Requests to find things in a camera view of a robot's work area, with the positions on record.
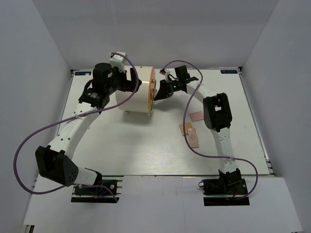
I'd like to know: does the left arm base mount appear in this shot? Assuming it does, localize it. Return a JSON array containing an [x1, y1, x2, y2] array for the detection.
[[71, 176, 123, 203]]

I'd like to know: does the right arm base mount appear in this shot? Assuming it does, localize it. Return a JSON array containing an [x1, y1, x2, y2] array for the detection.
[[198, 179, 250, 206]]

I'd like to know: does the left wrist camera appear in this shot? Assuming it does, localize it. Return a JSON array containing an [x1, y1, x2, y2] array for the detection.
[[109, 52, 127, 73]]

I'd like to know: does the pale pink rectangular palette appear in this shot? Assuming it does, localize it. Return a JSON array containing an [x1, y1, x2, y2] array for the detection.
[[188, 128, 199, 148]]

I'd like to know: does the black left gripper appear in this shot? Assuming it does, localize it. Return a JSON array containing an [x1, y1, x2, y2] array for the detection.
[[106, 65, 142, 95]]

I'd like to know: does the white cylindrical drawer organizer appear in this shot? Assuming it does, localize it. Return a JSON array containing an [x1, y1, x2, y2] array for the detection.
[[114, 65, 156, 117]]

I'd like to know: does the pink square compact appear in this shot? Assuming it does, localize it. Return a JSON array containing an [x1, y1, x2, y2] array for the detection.
[[190, 111, 204, 122]]

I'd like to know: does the beige square compact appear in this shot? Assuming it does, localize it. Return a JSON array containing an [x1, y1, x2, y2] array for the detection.
[[179, 122, 193, 136]]

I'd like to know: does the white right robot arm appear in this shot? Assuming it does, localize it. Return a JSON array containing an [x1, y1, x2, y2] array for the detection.
[[155, 66, 242, 194]]

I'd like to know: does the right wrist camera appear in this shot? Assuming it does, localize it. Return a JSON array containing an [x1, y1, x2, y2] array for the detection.
[[159, 69, 170, 82]]

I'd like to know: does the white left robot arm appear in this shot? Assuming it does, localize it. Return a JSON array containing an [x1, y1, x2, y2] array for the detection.
[[35, 63, 141, 194]]

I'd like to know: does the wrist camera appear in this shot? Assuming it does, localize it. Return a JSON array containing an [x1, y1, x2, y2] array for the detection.
[[109, 52, 127, 73], [159, 69, 170, 82]]

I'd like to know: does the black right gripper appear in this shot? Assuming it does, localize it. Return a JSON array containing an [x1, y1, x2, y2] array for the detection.
[[154, 79, 180, 101]]

